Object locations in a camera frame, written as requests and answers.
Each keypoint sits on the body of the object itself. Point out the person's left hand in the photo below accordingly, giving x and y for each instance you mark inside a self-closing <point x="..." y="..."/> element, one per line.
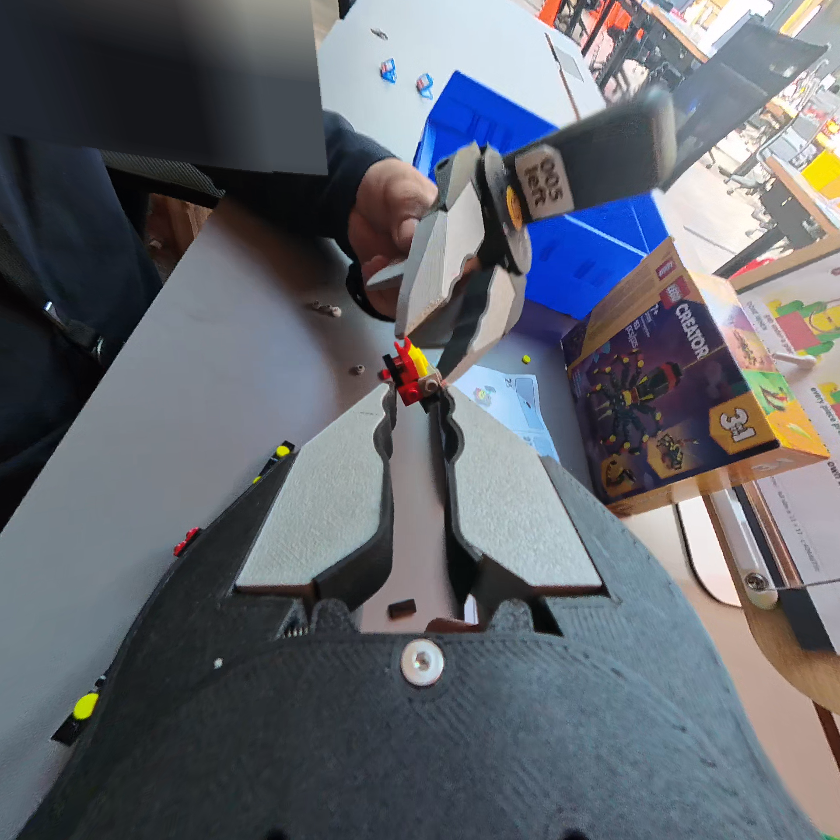
<point x="387" y="210"/>

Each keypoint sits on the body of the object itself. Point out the background wooden desk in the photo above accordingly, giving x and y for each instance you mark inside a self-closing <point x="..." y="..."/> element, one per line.
<point x="800" y="190"/>

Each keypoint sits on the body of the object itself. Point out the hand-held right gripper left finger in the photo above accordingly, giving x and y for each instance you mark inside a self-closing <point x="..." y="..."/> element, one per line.
<point x="315" y="505"/>

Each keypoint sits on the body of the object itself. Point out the blue plastic bin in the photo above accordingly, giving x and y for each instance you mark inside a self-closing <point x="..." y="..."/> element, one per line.
<point x="571" y="249"/>

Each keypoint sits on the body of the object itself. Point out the black monitor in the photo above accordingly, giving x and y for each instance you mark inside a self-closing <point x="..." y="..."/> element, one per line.
<point x="741" y="92"/>

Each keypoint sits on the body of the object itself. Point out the lego set cardboard box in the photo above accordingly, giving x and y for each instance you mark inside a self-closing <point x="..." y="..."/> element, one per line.
<point x="656" y="394"/>

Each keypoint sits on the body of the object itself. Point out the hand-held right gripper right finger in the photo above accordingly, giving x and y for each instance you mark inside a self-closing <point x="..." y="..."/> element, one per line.
<point x="518" y="518"/>

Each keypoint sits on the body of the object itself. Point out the small dark lego brick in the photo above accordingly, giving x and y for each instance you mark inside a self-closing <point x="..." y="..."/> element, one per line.
<point x="400" y="609"/>

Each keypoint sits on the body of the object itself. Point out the black lego piece yellow stud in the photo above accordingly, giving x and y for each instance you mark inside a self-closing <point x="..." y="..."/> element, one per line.
<point x="279" y="456"/>
<point x="82" y="707"/>

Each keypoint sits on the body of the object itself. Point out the person's dark jacket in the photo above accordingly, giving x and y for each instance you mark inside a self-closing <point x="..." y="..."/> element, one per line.
<point x="52" y="341"/>

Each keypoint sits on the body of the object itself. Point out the person's left forearm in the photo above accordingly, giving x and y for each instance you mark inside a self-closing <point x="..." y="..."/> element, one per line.
<point x="328" y="197"/>

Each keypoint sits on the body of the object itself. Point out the clear blue lego piece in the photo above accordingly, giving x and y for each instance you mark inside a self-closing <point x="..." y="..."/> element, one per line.
<point x="425" y="84"/>
<point x="388" y="69"/>

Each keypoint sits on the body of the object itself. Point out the red yellow black lego assembly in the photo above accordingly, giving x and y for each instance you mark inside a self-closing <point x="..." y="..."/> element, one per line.
<point x="410" y="387"/>

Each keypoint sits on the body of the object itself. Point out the small red lego piece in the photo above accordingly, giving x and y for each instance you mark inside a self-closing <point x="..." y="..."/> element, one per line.
<point x="187" y="539"/>

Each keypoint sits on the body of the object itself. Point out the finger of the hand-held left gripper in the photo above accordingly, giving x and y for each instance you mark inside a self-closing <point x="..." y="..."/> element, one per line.
<point x="499" y="315"/>
<point x="436" y="262"/>

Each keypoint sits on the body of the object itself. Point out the white metal bracket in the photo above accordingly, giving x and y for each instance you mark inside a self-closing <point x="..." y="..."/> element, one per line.
<point x="741" y="538"/>

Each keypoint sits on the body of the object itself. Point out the printed instruction sheet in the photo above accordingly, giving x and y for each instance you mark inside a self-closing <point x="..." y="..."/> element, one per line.
<point x="800" y="407"/>

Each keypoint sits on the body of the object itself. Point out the lego instruction booklet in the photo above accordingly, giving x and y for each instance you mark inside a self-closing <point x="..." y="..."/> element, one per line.
<point x="518" y="400"/>

